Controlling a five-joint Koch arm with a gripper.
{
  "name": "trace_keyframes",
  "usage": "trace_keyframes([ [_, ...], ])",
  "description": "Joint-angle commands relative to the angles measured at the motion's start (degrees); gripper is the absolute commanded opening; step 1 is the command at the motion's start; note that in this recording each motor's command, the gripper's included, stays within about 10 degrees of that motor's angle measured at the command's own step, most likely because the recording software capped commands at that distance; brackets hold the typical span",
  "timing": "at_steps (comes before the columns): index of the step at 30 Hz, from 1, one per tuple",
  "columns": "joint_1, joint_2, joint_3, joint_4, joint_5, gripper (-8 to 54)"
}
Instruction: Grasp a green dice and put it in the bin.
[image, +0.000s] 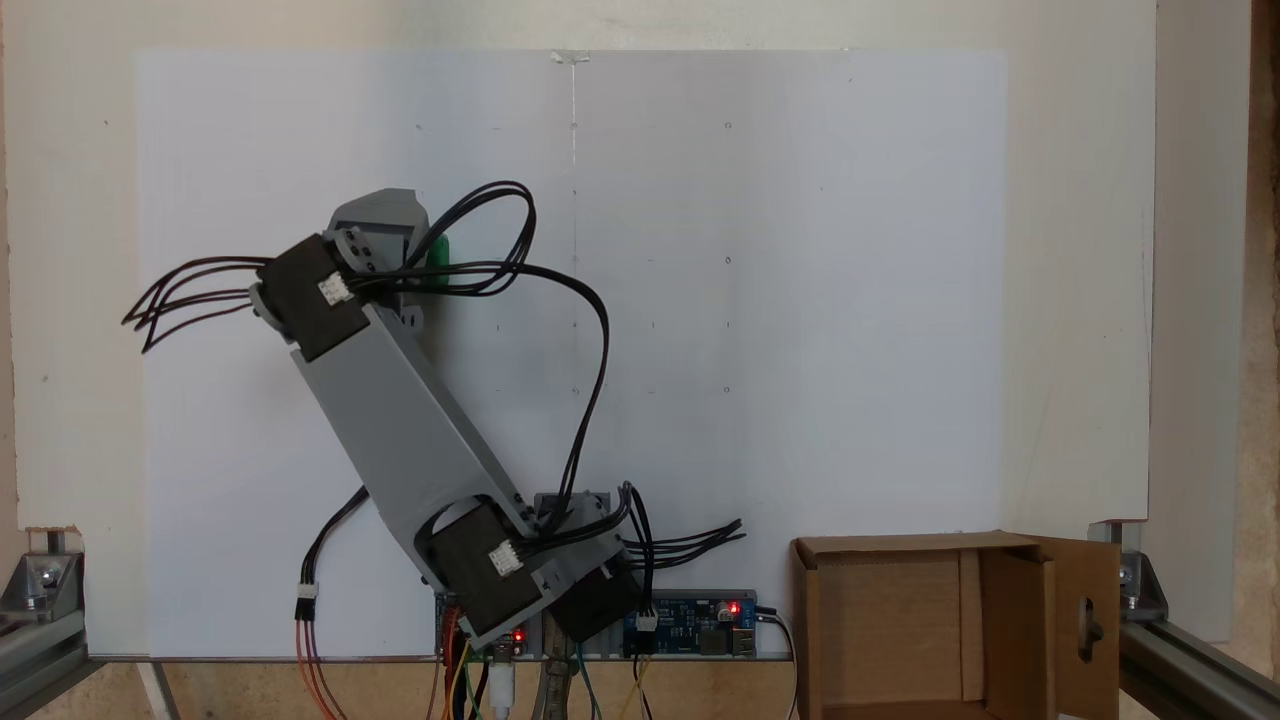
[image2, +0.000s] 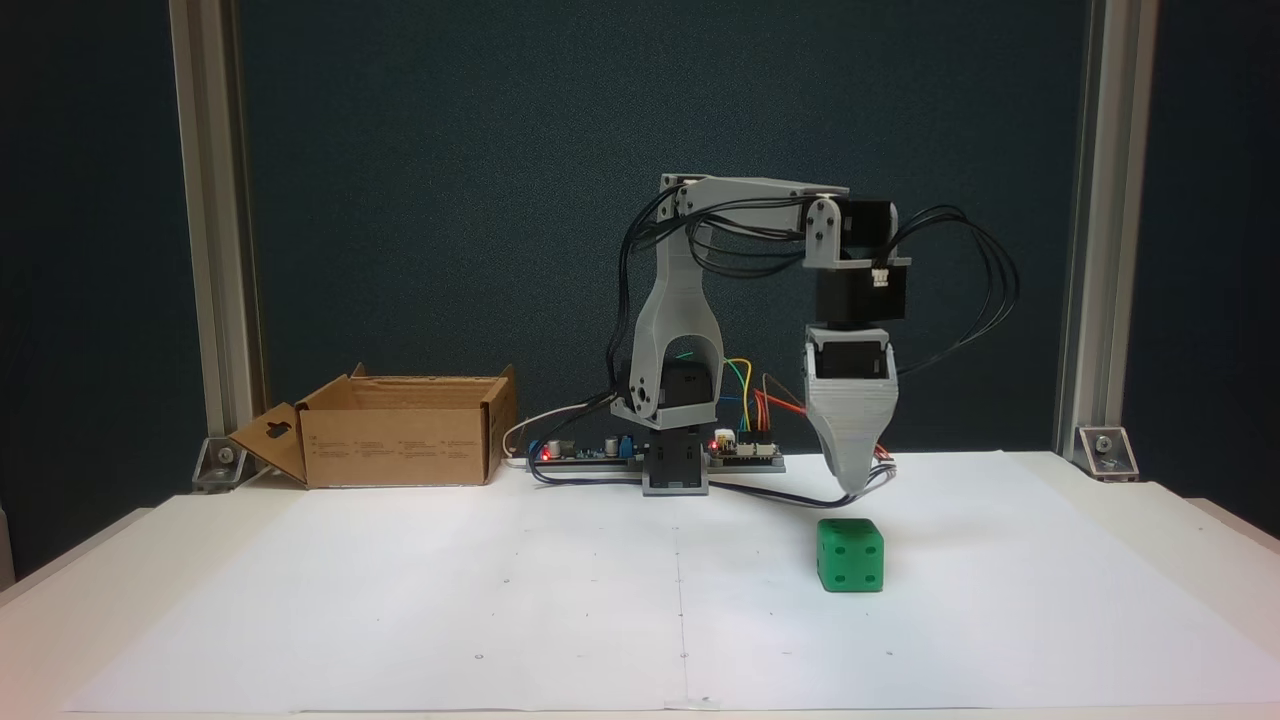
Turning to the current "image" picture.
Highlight white paper sheet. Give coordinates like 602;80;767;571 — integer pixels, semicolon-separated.
133;48;1009;661

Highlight green circuit board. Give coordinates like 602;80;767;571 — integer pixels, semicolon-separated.
435;592;526;661

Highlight metal table clamp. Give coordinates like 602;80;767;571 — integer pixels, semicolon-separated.
533;655;579;720

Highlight blue circuit board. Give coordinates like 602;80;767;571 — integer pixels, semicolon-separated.
622;590;759;659

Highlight brown cardboard box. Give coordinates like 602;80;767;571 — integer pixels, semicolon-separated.
790;530;1123;720

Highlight black wrist cable loops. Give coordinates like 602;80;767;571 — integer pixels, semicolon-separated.
122;256;276;354

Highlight black gripper cable bundle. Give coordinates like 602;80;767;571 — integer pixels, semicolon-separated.
385;180;612;521

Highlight black cable with white connector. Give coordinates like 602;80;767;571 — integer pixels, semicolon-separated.
295;487;369;623

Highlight red and orange wires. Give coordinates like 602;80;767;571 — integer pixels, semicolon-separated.
295;615;349;720

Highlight coloured jumper wires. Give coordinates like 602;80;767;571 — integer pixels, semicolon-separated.
428;610;496;720

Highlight metal corner bracket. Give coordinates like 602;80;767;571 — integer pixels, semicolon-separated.
0;528;86;613
1088;520;1169;623

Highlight green jumper wire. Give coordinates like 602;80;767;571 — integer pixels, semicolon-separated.
575;645;601;720

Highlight aluminium frame post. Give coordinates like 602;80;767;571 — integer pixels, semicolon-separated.
1118;615;1280;720
0;600;96;720

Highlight thin board power cable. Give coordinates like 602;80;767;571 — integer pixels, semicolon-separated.
755;605;801;720

